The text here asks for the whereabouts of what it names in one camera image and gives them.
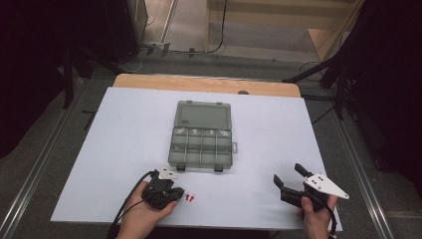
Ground smoky clear plastic compartment box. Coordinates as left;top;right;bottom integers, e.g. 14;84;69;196
167;100;239;173

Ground black floor cable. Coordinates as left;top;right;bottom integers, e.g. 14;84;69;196
299;60;336;125

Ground person's right hand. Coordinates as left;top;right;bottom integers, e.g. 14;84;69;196
297;194;338;239

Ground metal floor rail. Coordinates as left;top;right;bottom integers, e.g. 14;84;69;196
0;79;88;239
331;106;396;239

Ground black hanging cable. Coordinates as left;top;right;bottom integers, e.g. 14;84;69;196
207;0;229;55

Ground dark cabinet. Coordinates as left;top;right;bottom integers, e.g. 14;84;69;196
103;0;148;64

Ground white floor cable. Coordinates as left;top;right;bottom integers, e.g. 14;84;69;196
124;48;151;74

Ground wooden table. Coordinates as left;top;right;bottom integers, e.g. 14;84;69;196
112;73;303;99

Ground white board sheet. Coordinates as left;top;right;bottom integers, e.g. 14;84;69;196
50;87;343;232

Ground beige wooden cabinet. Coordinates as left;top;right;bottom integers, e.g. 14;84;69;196
204;0;366;63

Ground person's left hand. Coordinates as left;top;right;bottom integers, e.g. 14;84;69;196
120;189;178;232

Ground black metal stand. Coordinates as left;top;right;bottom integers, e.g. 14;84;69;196
62;43;99;111

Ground black tripod stand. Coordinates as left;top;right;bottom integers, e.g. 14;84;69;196
282;49;353;121

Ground dark curtain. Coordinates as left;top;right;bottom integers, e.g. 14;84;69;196
337;0;422;188
0;0;112;160

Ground black L-shaped tool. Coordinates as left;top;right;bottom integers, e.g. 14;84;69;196
82;110;98;131

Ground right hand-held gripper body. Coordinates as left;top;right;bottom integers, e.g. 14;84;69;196
280;172;350;213

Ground thick black gripper cable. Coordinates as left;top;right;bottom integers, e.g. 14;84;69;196
105;169;157;239

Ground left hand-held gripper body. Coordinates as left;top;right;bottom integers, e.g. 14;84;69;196
141;166;179;211

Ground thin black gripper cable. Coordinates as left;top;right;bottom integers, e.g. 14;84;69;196
113;199;145;223

